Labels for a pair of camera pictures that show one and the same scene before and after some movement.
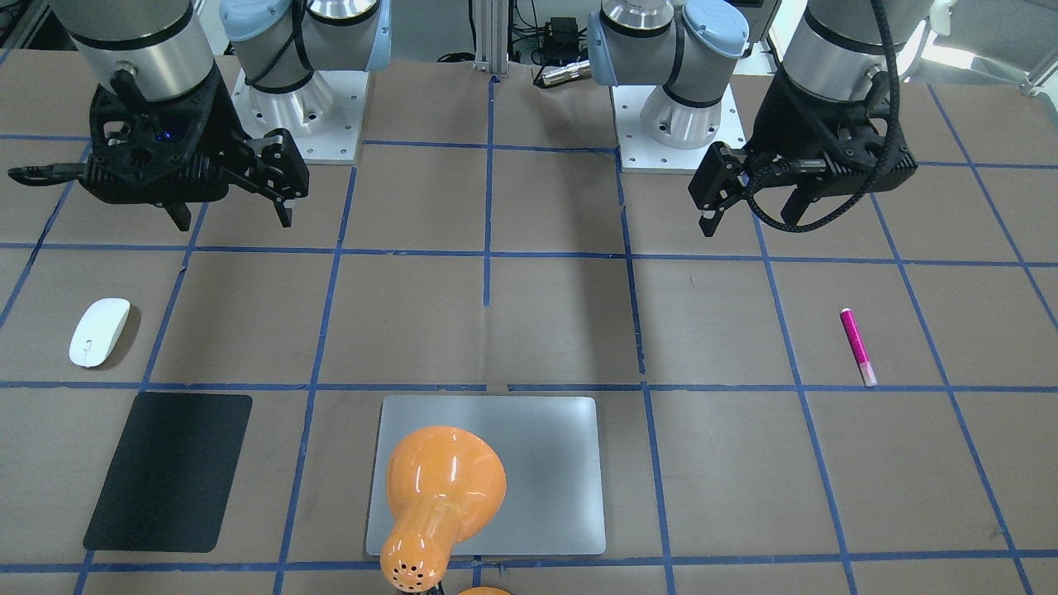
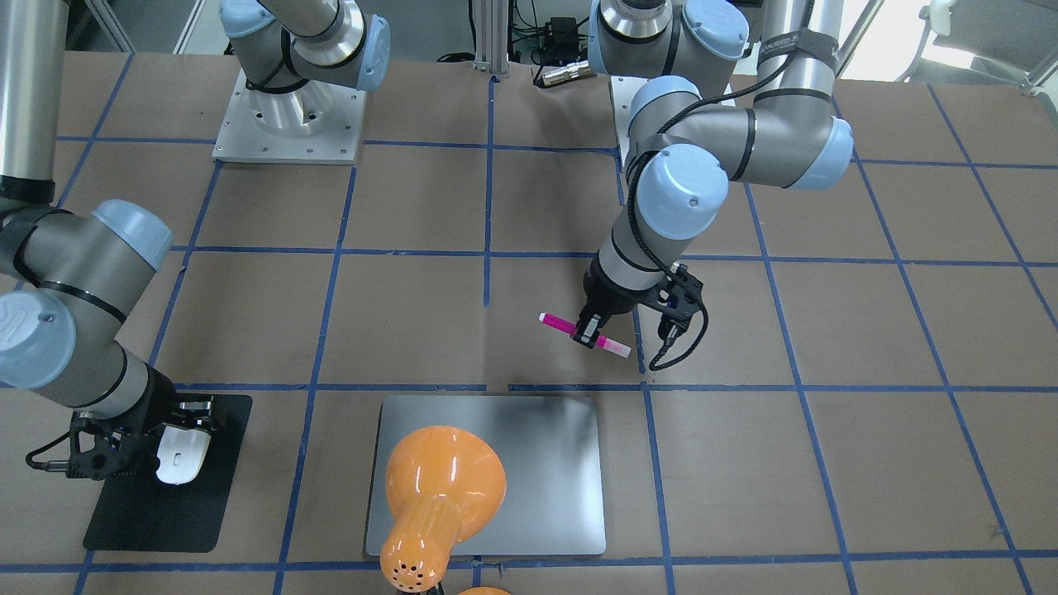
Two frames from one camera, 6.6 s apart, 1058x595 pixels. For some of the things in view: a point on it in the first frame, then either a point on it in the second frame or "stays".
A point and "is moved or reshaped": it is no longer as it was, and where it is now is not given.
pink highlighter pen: (857, 345) → (602, 342)
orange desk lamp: (447, 483) stays
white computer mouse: (97, 330) is moved or reshaped
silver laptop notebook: (550, 448) stays
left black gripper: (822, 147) → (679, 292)
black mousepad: (169, 483) stays
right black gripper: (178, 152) → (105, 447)
